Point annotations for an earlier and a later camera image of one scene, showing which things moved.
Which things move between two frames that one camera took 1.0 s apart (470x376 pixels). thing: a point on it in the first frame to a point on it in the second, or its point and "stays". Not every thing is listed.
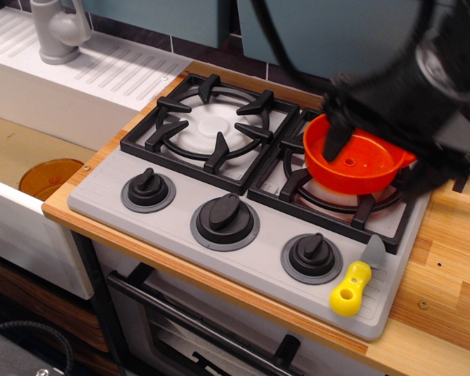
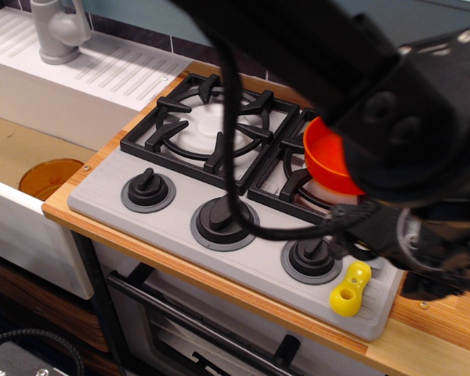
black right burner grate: [377, 218] stays
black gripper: [404, 103] to [437, 258]
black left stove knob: [148, 193] stays
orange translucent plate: [45, 179] stays
